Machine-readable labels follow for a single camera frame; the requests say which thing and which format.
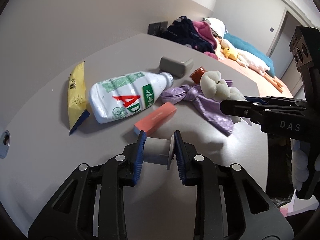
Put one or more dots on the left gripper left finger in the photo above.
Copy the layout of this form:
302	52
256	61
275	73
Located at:
120	171

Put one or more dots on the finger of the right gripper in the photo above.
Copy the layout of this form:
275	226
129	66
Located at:
259	113
252	99

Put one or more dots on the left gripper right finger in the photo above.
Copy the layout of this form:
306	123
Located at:
197	170

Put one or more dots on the white foam packing piece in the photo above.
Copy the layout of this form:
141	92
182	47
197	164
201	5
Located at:
216	88

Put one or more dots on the purple plastic bag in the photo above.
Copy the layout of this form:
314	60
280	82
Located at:
209	109

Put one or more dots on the grey tape roll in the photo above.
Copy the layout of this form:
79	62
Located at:
159	151

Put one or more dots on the orange bottle cap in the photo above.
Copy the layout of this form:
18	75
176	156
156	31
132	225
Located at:
197	74

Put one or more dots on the pink rectangular box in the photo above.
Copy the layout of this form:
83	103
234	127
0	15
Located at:
155	120

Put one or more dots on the orange bed cover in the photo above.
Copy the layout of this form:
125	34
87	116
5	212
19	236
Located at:
264	86

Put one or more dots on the white goose plush toy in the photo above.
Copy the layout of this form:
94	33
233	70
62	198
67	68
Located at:
249	60

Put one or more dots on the white door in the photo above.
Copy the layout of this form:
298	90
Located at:
279	52

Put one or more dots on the yellow duck plush toy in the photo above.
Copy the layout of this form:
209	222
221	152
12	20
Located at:
230	53

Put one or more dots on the teal long cushion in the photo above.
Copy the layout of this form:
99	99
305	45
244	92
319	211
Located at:
240	44

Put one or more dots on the grey phone stand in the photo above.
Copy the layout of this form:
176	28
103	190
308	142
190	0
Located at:
176	68

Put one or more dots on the white AD milk bottle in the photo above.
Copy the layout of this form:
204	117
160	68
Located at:
120	97

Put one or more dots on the grey bedside table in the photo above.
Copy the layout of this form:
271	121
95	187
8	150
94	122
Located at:
42	152

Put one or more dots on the pink white foam mat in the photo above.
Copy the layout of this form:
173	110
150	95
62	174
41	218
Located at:
297	206

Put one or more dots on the navy patterned pajamas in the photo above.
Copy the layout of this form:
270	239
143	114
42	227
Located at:
182	31

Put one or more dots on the patchwork pillow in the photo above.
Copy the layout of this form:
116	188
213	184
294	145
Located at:
217	26

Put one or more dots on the pink cartoon blanket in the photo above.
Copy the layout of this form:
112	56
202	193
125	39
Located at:
205	32

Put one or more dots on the yellow snack wrapper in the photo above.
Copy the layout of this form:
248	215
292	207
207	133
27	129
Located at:
76	98

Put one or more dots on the black wall socket panel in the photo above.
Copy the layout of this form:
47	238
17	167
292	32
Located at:
157	29

